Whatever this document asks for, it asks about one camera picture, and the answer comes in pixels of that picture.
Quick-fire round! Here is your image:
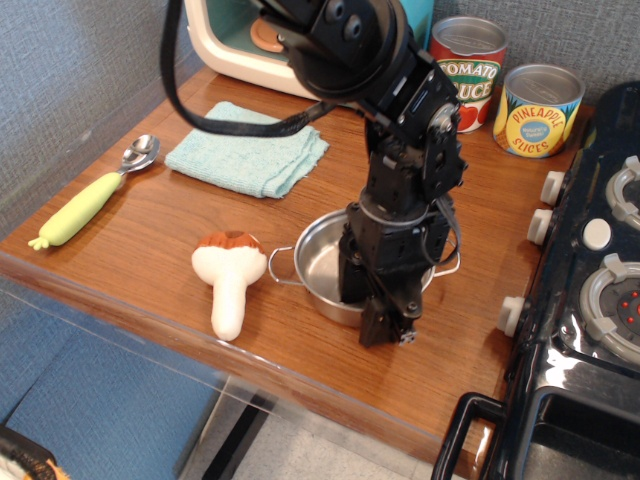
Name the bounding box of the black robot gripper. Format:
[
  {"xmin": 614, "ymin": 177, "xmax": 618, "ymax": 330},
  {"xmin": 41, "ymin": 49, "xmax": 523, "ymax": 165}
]
[{"xmin": 339, "ymin": 199, "xmax": 458, "ymax": 348}]

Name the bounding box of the small steel pot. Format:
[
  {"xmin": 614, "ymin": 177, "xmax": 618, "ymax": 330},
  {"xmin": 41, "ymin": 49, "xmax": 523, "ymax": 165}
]
[{"xmin": 290, "ymin": 208, "xmax": 460, "ymax": 331}]

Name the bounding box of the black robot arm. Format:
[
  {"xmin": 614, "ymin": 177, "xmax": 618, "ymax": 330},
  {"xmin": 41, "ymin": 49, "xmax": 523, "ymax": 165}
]
[{"xmin": 260, "ymin": 1, "xmax": 467, "ymax": 347}]

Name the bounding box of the light blue folded towel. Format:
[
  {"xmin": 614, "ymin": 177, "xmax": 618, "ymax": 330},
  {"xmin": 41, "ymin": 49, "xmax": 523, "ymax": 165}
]
[{"xmin": 165, "ymin": 126, "xmax": 329, "ymax": 199}]

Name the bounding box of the white stove knob front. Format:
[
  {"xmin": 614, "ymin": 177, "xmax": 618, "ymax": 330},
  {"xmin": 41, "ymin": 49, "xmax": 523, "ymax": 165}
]
[{"xmin": 497, "ymin": 296, "xmax": 525, "ymax": 337}]

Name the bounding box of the white stove knob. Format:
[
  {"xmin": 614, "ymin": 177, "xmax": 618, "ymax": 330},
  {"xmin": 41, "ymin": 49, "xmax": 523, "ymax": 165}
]
[
  {"xmin": 527, "ymin": 209, "xmax": 553, "ymax": 246},
  {"xmin": 540, "ymin": 171, "xmax": 565, "ymax": 207},
  {"xmin": 497, "ymin": 296, "xmax": 525, "ymax": 337}
]

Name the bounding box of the plush mushroom toy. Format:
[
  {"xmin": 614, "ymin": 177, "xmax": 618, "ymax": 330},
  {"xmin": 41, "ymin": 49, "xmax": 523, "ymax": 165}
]
[{"xmin": 191, "ymin": 231, "xmax": 267, "ymax": 342}]

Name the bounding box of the white stove knob middle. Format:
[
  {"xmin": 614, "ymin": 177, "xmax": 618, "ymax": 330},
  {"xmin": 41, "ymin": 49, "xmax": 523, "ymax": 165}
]
[{"xmin": 527, "ymin": 209, "xmax": 553, "ymax": 246}]

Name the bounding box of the white stove knob rear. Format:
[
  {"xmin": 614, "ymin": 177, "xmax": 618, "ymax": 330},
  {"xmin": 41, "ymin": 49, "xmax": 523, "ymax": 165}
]
[{"xmin": 540, "ymin": 171, "xmax": 565, "ymax": 207}]

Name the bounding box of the black toy stove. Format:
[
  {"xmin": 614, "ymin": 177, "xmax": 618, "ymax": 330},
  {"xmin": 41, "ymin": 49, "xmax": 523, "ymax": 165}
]
[{"xmin": 432, "ymin": 81, "xmax": 639, "ymax": 479}]

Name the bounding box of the pineapple slices can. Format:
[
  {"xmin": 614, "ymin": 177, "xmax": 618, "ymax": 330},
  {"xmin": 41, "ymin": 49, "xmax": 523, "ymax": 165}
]
[{"xmin": 493, "ymin": 64, "xmax": 585, "ymax": 159}]

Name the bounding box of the tomato sauce can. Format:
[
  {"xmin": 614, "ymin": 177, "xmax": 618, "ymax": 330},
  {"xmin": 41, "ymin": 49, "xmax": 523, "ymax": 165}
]
[{"xmin": 429, "ymin": 16, "xmax": 508, "ymax": 133}]

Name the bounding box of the teal toy microwave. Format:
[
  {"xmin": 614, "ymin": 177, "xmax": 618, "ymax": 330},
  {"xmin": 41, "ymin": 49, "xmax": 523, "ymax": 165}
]
[{"xmin": 185, "ymin": 1, "xmax": 434, "ymax": 104}]

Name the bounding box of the orange plush object corner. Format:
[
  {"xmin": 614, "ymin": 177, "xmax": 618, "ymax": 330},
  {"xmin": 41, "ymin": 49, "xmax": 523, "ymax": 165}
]
[{"xmin": 25, "ymin": 462, "xmax": 70, "ymax": 480}]

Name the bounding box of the black braided cable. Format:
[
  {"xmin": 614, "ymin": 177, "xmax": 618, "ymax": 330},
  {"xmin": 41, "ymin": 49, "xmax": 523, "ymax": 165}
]
[{"xmin": 159, "ymin": 0, "xmax": 339, "ymax": 139}]

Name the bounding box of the spoon with green handle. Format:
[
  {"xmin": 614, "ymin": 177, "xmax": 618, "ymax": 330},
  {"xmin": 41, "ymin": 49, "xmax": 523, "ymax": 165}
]
[{"xmin": 27, "ymin": 134, "xmax": 160, "ymax": 251}]

